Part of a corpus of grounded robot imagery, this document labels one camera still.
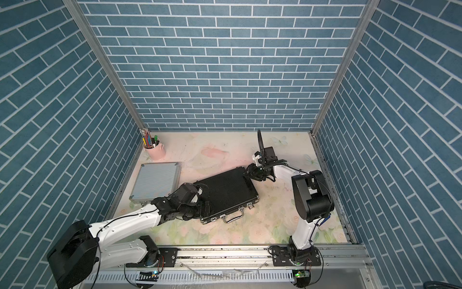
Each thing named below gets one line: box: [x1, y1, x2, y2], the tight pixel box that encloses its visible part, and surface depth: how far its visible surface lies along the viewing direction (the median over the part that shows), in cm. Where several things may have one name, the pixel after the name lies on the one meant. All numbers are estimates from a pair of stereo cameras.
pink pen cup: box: [142, 137, 167, 161], surface depth 104 cm
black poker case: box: [193, 166, 260, 224], surface depth 86 cm
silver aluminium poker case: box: [128, 161, 182, 206], surface depth 95 cm
